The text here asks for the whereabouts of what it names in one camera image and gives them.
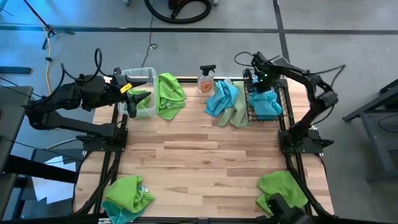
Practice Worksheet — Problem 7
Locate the black support beam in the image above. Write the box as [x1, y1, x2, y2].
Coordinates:
[0, 154, 78, 184]

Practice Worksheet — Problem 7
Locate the dark red vacuum cleaner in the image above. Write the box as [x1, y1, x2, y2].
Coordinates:
[168, 0, 191, 10]

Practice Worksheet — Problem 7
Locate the yellow extension cord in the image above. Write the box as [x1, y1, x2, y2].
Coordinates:
[30, 9, 53, 101]

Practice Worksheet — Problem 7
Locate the grey metal stand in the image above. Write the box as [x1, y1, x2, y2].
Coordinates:
[341, 77, 398, 183]

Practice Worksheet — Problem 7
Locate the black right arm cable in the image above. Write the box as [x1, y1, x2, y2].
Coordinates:
[306, 64, 347, 127]

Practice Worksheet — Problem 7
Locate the thin black floor cable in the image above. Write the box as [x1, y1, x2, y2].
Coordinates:
[141, 0, 159, 68]

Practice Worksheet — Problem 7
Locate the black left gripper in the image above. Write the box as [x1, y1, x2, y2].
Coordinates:
[105, 67, 152, 119]

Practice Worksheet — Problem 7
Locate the teal microfiber towel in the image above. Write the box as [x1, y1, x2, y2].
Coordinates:
[101, 198, 144, 224]

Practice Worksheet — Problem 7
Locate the dark flat bar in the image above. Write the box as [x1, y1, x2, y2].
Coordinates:
[0, 65, 32, 75]

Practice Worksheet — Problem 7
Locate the spray bottle with orange label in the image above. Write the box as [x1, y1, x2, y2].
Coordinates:
[197, 64, 217, 95]

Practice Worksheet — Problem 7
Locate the black tripod stand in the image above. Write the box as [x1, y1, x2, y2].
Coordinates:
[22, 0, 76, 50]

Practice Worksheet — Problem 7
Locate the black wire basket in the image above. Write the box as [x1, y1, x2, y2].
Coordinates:
[242, 68, 289, 123]

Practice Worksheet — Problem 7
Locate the grey desk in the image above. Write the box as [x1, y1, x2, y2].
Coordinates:
[0, 85, 34, 218]

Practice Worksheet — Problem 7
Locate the pale green microfiber towel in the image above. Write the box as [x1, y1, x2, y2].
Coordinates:
[216, 80, 250, 129]

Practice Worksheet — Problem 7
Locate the clear plastic bin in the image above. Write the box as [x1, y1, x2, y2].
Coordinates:
[118, 67, 158, 120]

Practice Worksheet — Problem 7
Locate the white paper sheet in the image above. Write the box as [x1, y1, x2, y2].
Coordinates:
[32, 155, 78, 205]

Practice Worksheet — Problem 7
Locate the black aluminium table frame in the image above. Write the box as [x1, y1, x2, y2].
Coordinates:
[70, 76, 336, 224]

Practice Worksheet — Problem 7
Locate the black vacuum hose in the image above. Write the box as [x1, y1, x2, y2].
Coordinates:
[144, 0, 213, 25]

